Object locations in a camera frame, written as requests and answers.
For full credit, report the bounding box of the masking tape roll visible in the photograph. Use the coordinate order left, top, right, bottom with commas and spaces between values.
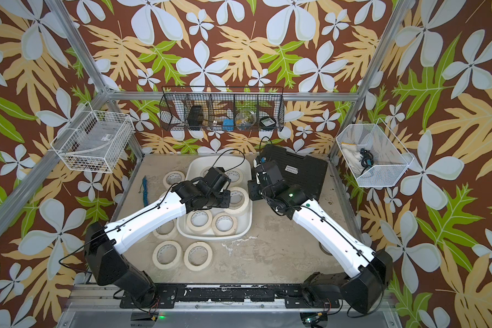
225, 169, 244, 186
186, 210, 213, 234
224, 187, 250, 215
212, 212, 238, 236
163, 170, 185, 189
153, 219, 178, 240
184, 241, 213, 272
152, 241, 183, 270

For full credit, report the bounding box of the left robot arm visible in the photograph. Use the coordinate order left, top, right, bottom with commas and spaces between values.
84, 167, 231, 308

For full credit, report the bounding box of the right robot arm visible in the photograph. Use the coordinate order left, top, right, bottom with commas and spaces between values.
253, 157, 392, 315

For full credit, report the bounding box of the white plastic storage box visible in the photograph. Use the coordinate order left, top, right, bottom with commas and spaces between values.
177, 154, 253, 242

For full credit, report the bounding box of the black box in basket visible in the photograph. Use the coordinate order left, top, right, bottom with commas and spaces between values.
187, 105, 204, 130

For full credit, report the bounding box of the black plastic tool case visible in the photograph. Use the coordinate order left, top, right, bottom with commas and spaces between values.
256, 144, 328, 200

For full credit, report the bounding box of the blue item in basket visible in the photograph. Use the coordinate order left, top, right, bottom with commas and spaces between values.
222, 119, 235, 132

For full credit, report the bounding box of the white mesh basket right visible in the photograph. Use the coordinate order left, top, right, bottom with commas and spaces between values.
336, 119, 414, 188

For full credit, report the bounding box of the black wire basket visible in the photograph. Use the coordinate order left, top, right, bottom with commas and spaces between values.
158, 86, 285, 132

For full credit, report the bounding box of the black cable in basket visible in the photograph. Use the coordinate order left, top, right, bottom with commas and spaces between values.
359, 148, 376, 175

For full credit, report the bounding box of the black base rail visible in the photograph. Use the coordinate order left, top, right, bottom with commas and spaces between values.
114, 283, 340, 310

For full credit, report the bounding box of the white wire basket left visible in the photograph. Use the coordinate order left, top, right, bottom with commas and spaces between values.
51, 105, 135, 174

